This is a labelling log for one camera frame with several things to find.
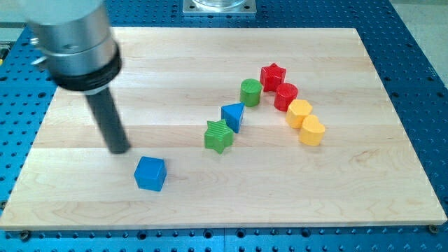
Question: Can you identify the blue cube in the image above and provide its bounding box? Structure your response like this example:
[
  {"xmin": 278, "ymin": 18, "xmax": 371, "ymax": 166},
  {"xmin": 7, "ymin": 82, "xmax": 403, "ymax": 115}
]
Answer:
[{"xmin": 134, "ymin": 156, "xmax": 167, "ymax": 192}]

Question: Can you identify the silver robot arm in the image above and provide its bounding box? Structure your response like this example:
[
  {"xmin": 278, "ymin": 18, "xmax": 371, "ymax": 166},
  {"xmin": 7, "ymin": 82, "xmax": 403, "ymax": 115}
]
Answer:
[{"xmin": 19, "ymin": 0, "xmax": 122, "ymax": 95}]

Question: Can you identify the yellow hexagon block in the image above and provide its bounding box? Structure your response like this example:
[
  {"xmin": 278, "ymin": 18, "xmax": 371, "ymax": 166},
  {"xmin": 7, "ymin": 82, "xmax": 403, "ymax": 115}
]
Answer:
[{"xmin": 286, "ymin": 99, "xmax": 313, "ymax": 129}]

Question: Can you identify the wooden board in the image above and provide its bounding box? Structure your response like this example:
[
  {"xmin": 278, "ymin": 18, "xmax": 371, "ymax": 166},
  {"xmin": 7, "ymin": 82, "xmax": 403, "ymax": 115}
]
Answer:
[{"xmin": 1, "ymin": 27, "xmax": 447, "ymax": 230}]

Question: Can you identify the green star block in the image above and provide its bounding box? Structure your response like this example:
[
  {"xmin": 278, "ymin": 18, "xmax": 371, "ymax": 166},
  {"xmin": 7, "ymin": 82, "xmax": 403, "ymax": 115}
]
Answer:
[{"xmin": 204, "ymin": 119, "xmax": 234, "ymax": 154}]

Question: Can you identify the blue triangle block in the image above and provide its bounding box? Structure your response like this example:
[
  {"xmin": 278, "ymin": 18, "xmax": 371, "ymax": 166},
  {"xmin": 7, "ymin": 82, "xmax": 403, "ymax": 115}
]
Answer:
[{"xmin": 220, "ymin": 103, "xmax": 245, "ymax": 133}]

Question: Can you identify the green cylinder block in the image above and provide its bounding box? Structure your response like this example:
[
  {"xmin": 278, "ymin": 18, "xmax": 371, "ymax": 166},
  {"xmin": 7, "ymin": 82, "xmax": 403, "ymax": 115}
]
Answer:
[{"xmin": 239, "ymin": 78, "xmax": 263, "ymax": 107}]

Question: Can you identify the red star block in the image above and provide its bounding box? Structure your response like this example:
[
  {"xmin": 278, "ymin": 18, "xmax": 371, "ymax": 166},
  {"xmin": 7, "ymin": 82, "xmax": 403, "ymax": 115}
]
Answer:
[{"xmin": 260, "ymin": 63, "xmax": 287, "ymax": 92}]

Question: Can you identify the red cylinder block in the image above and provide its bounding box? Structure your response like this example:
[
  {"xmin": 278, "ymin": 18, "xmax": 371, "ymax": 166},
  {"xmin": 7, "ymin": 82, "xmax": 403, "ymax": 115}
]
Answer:
[{"xmin": 274, "ymin": 83, "xmax": 298, "ymax": 111}]

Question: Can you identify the yellow heart block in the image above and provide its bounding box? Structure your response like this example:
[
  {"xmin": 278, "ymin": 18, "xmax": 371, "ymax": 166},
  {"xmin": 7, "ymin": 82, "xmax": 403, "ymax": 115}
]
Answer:
[{"xmin": 298, "ymin": 115, "xmax": 326, "ymax": 146}]

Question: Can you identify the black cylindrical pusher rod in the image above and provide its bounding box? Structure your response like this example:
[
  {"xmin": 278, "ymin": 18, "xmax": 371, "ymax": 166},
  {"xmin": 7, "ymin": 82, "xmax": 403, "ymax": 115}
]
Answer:
[{"xmin": 86, "ymin": 87, "xmax": 130, "ymax": 154}]

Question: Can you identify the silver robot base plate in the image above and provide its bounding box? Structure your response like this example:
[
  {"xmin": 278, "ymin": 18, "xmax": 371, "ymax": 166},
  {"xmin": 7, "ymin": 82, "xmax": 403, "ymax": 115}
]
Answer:
[{"xmin": 183, "ymin": 0, "xmax": 257, "ymax": 14}]

